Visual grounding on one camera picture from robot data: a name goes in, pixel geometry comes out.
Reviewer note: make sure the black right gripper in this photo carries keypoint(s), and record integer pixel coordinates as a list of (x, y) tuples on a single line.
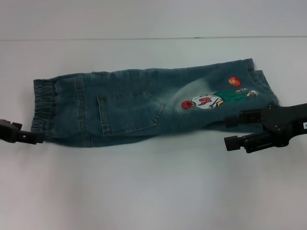
[(285, 124)]

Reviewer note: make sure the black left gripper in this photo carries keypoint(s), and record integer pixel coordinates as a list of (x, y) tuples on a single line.
[(10, 130)]

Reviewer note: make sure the blue denim shorts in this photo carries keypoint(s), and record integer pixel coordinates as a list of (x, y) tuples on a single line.
[(134, 107)]

